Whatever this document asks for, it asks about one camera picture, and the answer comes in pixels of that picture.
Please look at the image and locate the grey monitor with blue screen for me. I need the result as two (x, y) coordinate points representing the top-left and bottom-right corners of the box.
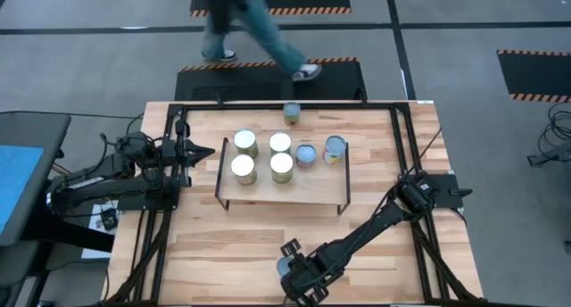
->
(0, 110), (72, 248)

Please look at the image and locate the person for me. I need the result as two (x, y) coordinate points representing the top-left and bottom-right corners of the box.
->
(199, 0), (323, 83)

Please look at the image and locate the green and red label can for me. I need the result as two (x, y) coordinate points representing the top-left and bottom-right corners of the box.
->
(283, 101), (302, 127)

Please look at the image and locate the yellow oranges label tin can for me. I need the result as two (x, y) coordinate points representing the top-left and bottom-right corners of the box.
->
(269, 152), (295, 185)

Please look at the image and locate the yellow-green label tin can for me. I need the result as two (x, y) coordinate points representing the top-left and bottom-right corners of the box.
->
(233, 128), (260, 160)
(230, 153), (259, 187)
(268, 131), (294, 156)

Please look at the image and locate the small silver tin can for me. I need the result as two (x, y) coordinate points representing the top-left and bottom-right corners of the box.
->
(276, 256), (294, 279)

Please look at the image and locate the wooden shelf with black legs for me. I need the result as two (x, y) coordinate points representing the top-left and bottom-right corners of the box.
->
(213, 136), (352, 216)

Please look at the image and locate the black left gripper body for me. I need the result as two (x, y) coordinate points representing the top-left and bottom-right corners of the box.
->
(160, 118), (192, 187)

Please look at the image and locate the small black electronic board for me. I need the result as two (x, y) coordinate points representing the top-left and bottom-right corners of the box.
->
(99, 207), (120, 231)

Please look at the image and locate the coiled black cable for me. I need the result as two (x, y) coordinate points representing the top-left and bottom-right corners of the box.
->
(534, 102), (571, 157)

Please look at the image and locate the grey metal stand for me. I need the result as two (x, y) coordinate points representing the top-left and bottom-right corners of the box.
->
(527, 141), (571, 166)

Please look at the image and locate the red and blue label can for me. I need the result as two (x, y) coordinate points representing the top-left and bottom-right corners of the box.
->
(294, 143), (318, 170)

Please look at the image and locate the black monitor stand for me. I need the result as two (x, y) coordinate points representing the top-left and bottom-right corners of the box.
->
(21, 177), (116, 254)

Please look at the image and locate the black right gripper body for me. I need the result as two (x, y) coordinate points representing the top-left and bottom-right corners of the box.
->
(280, 238), (344, 307)

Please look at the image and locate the red and yellow label can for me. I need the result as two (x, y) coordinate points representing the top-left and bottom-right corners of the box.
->
(322, 134), (348, 165)

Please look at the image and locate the white paper sheet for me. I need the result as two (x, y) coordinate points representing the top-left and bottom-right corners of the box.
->
(81, 199), (120, 260)

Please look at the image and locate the black perforated hazard-striped mat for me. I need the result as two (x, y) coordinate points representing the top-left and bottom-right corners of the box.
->
(173, 56), (368, 102)

